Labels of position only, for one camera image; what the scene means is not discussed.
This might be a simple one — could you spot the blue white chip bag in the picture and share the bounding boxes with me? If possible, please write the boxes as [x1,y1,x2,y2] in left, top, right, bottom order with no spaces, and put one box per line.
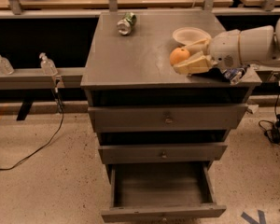
[204,64,250,86]

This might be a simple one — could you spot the clear sanitizer bottle near cabinet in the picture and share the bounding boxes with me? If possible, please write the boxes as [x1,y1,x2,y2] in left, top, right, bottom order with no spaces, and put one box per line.
[39,52,58,76]

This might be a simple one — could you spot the orange fruit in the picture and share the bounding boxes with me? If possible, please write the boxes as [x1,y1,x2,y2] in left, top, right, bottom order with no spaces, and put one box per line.
[169,48,190,65]

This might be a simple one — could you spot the grey top drawer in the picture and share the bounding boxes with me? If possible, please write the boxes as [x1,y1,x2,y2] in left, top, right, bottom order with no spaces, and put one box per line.
[88,104,247,133]

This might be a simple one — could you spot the green soda can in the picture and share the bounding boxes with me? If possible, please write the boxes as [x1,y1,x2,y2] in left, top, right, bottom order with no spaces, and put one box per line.
[117,12,137,35]

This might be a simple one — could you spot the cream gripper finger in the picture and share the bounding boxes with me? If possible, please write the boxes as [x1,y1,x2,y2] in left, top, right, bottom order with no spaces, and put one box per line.
[184,38,210,55]
[173,51,213,75]

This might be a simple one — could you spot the white bowl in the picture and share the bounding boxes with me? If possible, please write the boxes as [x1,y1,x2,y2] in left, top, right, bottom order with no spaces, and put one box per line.
[173,27,211,45]

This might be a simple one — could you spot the clear sanitizer bottle far left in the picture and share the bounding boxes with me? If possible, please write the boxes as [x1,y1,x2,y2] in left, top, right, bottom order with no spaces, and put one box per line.
[0,55,14,75]

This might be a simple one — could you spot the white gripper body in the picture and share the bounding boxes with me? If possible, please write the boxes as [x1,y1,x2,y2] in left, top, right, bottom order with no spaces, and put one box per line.
[208,29,240,70]

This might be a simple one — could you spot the grey middle drawer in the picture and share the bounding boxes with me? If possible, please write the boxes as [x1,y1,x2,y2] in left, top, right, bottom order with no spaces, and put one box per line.
[99,142,227,164]

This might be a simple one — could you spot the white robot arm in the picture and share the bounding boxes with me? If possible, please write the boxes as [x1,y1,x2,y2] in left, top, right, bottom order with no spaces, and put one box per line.
[170,18,280,75]

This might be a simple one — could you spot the grey drawer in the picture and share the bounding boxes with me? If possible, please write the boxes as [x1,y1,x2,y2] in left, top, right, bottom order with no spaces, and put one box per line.
[99,142,227,164]
[88,104,247,133]
[101,162,226,223]

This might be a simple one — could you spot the grey bottom drawer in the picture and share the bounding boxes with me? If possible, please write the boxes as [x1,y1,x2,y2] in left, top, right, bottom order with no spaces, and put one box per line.
[101,162,226,223]

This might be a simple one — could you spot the grey drawer cabinet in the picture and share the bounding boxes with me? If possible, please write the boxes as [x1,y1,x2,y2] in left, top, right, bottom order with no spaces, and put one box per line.
[80,10,263,185]

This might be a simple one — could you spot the black cable bundle right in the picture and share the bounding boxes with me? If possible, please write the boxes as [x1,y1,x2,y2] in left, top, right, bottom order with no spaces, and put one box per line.
[258,75,280,147]

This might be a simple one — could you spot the black floor cable left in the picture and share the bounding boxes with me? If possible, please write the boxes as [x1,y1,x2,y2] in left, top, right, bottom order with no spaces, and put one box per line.
[0,77,65,174]

